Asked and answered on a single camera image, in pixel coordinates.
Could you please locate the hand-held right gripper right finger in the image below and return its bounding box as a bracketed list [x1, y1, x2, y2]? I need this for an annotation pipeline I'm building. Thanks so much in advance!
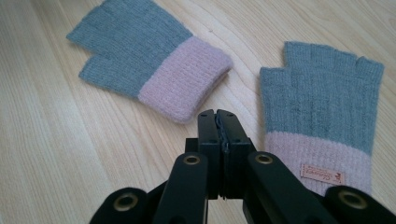
[217, 108, 257, 201]

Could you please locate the grey pink labelled fingerless glove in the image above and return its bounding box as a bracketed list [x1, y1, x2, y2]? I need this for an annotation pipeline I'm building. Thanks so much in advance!
[259, 41, 386, 197]

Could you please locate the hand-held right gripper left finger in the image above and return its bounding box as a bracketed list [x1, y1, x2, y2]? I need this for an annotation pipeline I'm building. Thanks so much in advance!
[185, 108, 224, 201]

